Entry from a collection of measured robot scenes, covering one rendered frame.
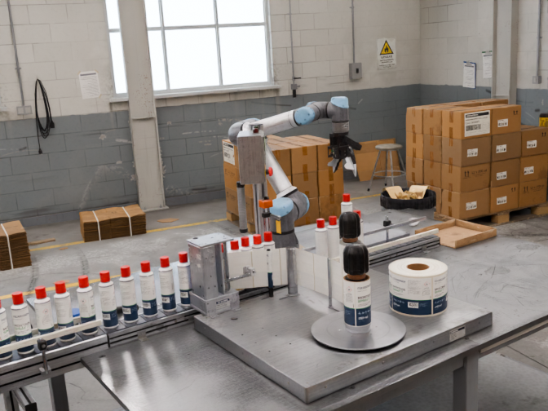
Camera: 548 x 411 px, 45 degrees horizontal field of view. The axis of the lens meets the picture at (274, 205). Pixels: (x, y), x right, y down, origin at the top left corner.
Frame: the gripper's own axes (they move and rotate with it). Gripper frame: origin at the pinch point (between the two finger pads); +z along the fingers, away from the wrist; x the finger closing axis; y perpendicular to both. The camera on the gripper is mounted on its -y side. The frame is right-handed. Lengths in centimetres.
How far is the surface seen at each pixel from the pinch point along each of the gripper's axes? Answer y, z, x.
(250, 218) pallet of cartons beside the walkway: -136, 104, -308
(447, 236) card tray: -54, 38, 12
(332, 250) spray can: 22.8, 27.4, 16.6
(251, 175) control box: 59, -10, 13
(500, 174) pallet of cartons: -326, 71, -161
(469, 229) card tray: -71, 38, 12
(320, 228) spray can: 28.0, 16.7, 16.1
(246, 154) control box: 60, -19, 12
